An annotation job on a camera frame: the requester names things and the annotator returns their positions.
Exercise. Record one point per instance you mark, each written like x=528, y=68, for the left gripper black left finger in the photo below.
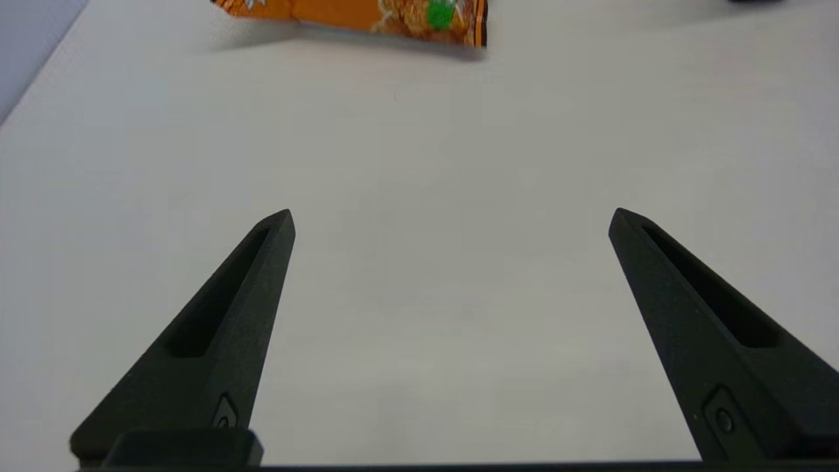
x=210, y=341

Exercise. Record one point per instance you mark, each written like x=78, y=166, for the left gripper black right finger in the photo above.
x=734, y=341

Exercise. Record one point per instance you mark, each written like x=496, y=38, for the orange snack bag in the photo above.
x=367, y=14

